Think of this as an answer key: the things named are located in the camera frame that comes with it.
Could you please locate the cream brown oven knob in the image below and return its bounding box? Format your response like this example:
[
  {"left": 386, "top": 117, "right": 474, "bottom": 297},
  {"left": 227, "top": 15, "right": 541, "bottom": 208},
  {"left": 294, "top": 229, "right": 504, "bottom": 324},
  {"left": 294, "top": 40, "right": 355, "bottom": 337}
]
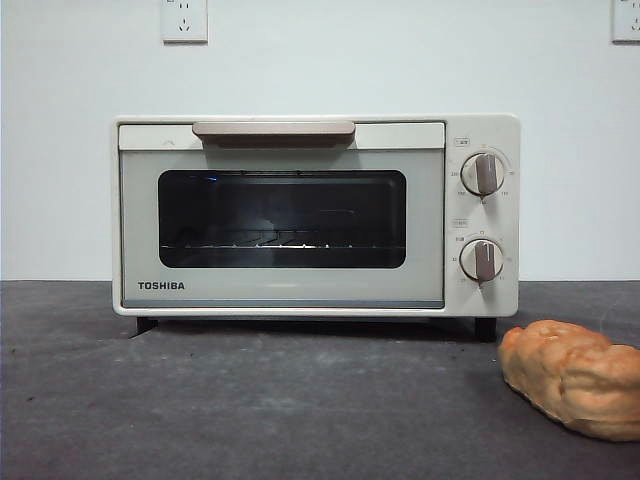
[
  {"left": 460, "top": 152, "right": 506, "bottom": 197},
  {"left": 459, "top": 238, "right": 505, "bottom": 281}
]

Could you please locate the black oven foot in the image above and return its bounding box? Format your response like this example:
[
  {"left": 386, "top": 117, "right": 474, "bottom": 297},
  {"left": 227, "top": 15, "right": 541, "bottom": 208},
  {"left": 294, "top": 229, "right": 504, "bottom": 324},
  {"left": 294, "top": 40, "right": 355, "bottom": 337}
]
[
  {"left": 130, "top": 317, "right": 157, "bottom": 340},
  {"left": 474, "top": 316, "right": 498, "bottom": 344}
]

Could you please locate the metal wire oven rack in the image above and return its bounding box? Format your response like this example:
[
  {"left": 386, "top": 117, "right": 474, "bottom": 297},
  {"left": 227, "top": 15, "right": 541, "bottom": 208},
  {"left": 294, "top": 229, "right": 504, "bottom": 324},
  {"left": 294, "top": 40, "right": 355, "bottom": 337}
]
[{"left": 182, "top": 227, "right": 361, "bottom": 250}]

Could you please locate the golden twisted bread loaf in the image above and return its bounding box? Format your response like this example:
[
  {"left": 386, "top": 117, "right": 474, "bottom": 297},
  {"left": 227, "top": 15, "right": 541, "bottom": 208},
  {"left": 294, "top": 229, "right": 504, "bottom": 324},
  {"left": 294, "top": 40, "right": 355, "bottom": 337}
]
[{"left": 497, "top": 319, "right": 640, "bottom": 443}]

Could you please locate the white wall socket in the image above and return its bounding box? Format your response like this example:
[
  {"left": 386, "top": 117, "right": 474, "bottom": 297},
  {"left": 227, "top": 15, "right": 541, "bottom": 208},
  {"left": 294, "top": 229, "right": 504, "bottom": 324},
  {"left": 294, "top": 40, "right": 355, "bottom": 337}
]
[
  {"left": 160, "top": 0, "right": 209, "bottom": 44},
  {"left": 611, "top": 0, "right": 640, "bottom": 44}
]

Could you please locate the cream Toshiba toaster oven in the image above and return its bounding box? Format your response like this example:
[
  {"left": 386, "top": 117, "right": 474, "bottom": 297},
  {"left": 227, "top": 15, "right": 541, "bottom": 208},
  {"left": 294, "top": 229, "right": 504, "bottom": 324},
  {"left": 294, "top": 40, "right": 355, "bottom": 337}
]
[{"left": 111, "top": 112, "right": 522, "bottom": 344}]

